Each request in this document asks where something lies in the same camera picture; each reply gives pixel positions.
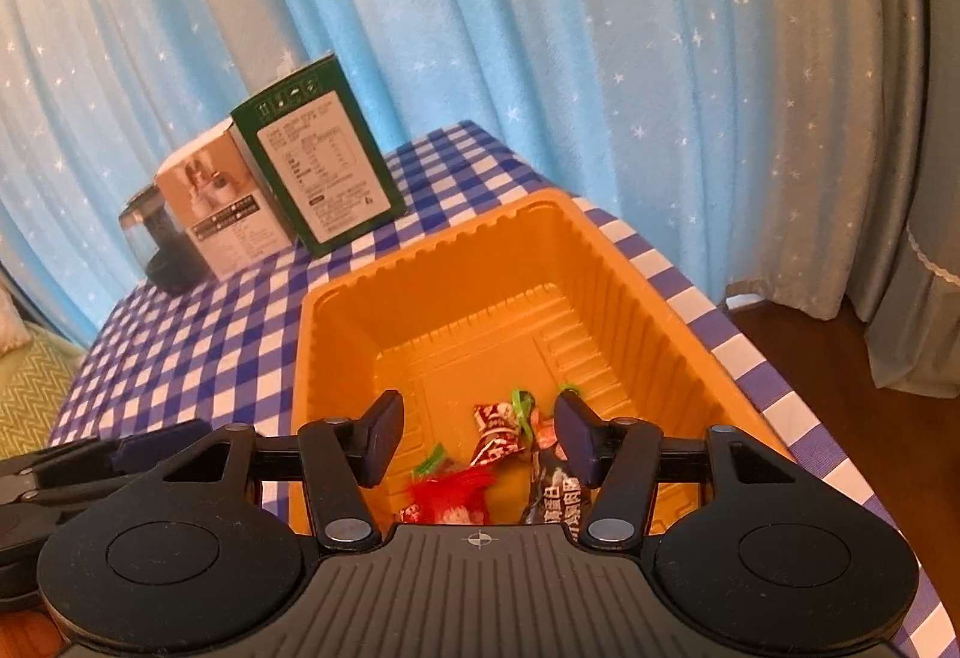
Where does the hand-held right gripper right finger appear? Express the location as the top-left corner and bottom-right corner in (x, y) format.
(553, 390), (811, 550)

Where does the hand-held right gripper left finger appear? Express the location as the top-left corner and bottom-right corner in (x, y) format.
(146, 390), (407, 550)

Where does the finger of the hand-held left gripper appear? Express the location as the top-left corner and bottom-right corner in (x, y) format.
(0, 418), (212, 483)
(0, 470), (162, 509)

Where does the dark packet with green edges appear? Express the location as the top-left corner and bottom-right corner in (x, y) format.
(521, 384), (593, 528)

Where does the small red candy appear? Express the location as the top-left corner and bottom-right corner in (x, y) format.
(469, 388), (537, 471)

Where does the red candy with fringed ends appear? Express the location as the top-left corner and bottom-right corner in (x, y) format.
(396, 444), (497, 525)

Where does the orange plastic tray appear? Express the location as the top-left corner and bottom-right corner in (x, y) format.
(289, 191), (796, 539)

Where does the blue white checkered tablecloth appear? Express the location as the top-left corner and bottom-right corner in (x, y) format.
(49, 119), (942, 658)

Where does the green chevron pillow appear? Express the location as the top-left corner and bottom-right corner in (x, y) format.
(0, 328), (85, 460)

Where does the white patterned pillow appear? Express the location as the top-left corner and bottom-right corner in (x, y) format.
(0, 283), (27, 353)

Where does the dark glass jar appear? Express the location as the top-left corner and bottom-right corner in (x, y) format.
(118, 189), (211, 297)

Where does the white cardboard box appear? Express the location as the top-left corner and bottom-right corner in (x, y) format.
(155, 119), (295, 284)

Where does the green cardboard box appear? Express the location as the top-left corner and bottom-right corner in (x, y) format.
(229, 52), (407, 258)

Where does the blue star-print curtain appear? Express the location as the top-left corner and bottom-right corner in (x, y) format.
(0, 0), (886, 344)

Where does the grey curtain with lace trim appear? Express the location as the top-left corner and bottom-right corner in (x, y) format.
(724, 0), (960, 400)

